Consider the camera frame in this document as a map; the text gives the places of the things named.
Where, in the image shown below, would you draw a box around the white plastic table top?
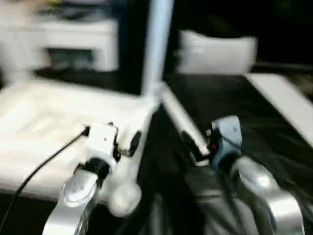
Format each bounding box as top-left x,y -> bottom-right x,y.
0,77 -> 162,218

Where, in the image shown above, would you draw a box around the black work mat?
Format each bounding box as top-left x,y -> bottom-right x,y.
0,67 -> 313,235

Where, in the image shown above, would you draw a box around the white flat board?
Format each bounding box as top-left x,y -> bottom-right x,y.
245,72 -> 313,148

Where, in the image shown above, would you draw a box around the grey cushion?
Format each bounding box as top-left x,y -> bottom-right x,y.
177,30 -> 259,74

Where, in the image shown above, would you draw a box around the white sideboard cabinet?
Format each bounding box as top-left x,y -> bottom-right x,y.
0,13 -> 120,72

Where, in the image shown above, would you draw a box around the black sofa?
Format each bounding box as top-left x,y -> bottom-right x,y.
117,0 -> 313,74

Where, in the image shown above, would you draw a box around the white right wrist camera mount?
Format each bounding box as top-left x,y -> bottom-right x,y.
209,116 -> 243,172

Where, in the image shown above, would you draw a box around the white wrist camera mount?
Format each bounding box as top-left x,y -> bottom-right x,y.
209,116 -> 243,172
84,123 -> 121,167

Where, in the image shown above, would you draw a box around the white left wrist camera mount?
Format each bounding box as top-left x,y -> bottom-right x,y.
84,123 -> 121,167

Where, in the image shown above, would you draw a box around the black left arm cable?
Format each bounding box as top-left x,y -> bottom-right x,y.
6,124 -> 90,235

